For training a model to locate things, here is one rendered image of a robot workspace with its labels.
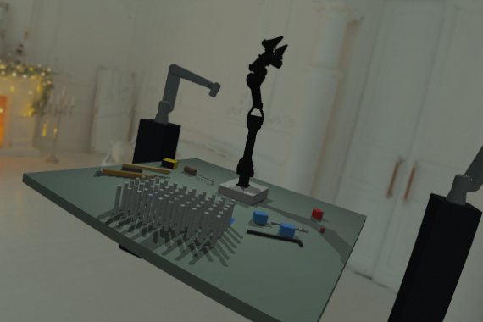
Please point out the red cube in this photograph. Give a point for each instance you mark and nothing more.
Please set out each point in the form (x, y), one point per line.
(317, 213)

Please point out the blue block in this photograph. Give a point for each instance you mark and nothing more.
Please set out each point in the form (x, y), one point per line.
(260, 217)
(286, 230)

